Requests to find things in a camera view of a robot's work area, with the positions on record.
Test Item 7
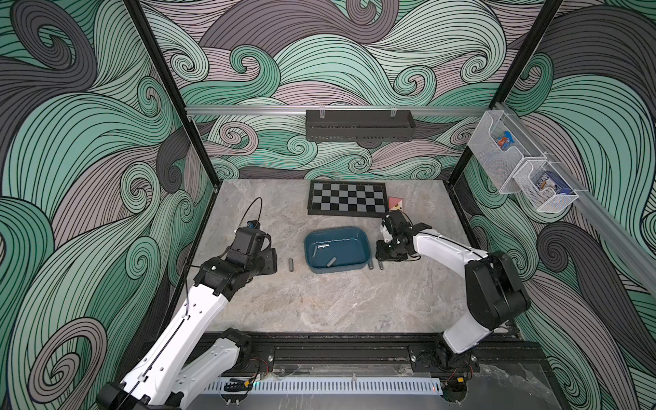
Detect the teal plastic storage tray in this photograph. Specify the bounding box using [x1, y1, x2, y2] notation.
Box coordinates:
[303, 227, 372, 274]

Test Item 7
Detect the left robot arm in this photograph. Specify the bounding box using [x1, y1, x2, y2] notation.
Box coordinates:
[96, 248, 278, 409]

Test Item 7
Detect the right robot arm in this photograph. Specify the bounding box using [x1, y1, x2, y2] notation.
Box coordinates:
[376, 224, 531, 355]

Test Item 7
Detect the small red card box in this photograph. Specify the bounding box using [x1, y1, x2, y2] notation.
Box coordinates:
[388, 196, 403, 211]

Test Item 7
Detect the blue box in bin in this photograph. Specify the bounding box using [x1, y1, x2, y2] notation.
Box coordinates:
[532, 170, 574, 195]

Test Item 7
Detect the black grey chessboard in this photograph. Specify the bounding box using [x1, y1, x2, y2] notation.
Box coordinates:
[307, 179, 389, 218]

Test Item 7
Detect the blue red item in bin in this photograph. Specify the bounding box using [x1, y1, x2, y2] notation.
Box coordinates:
[496, 131, 515, 151]

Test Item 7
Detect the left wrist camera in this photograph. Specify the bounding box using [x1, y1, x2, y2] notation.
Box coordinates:
[227, 220, 267, 258]

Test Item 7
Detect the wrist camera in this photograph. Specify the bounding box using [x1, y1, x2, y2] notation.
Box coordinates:
[227, 220, 267, 258]
[383, 210, 432, 237]

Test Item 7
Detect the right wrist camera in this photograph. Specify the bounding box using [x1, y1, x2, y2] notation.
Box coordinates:
[383, 210, 432, 237]

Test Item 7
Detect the white slotted cable duct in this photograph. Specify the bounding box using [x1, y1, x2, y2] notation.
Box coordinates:
[204, 377, 444, 396]

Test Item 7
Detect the black wall shelf tray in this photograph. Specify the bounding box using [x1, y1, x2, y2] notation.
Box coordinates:
[305, 110, 416, 145]

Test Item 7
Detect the upper clear wall bin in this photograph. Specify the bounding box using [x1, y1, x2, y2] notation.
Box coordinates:
[468, 110, 529, 195]

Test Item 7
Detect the clear wall bin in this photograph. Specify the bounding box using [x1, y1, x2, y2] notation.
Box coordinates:
[468, 110, 529, 195]
[512, 157, 578, 214]

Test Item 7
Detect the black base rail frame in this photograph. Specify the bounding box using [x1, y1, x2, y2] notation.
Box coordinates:
[227, 332, 546, 376]

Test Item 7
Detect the lower clear wall bin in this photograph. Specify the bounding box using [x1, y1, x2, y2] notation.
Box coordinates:
[512, 157, 578, 214]

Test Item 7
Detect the aluminium rail back wall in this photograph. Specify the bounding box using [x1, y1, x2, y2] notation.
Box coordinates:
[186, 104, 487, 117]

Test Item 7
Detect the aluminium rail wall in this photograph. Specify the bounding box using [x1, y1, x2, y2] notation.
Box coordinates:
[493, 101, 656, 298]
[186, 104, 487, 117]

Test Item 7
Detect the aluminium rail right wall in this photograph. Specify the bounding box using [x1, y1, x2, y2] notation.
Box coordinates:
[493, 101, 656, 298]

